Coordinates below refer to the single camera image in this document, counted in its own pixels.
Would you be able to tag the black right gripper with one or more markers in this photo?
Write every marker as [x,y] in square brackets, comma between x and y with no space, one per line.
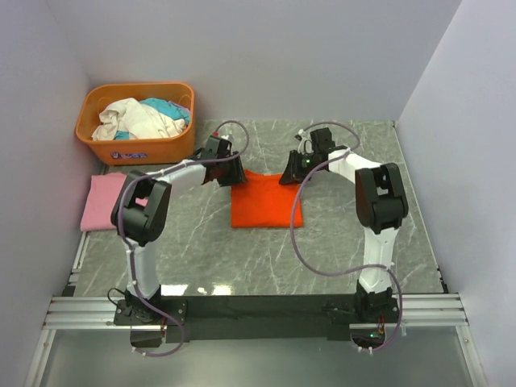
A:
[293,172]

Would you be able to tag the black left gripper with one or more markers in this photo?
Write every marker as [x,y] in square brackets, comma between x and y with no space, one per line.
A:
[236,176]

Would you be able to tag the orange t shirt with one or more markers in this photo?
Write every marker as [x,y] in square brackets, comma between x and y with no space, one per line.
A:
[261,202]

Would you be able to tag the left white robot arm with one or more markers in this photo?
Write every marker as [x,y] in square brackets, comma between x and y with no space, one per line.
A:
[141,210]

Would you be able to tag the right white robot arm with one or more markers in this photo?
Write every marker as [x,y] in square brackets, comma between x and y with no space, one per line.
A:
[381,206]

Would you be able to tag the teal garment in tub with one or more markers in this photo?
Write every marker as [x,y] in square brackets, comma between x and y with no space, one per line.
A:
[165,106]

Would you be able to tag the orange plastic laundry tub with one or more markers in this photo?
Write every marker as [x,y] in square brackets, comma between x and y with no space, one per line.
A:
[137,151]

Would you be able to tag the white cream garment in tub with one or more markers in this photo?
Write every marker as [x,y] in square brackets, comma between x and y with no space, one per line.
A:
[113,115]

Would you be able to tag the folded pink t shirt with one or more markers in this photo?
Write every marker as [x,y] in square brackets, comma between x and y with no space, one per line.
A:
[103,193]

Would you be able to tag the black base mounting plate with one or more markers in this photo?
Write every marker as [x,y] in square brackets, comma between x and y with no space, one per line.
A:
[250,317]

